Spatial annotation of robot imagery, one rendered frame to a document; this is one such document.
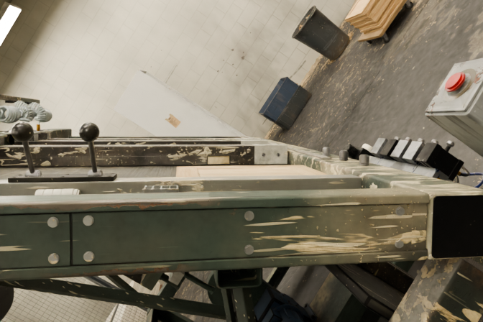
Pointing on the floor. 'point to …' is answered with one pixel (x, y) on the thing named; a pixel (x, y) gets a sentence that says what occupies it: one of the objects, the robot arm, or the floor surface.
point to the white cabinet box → (168, 111)
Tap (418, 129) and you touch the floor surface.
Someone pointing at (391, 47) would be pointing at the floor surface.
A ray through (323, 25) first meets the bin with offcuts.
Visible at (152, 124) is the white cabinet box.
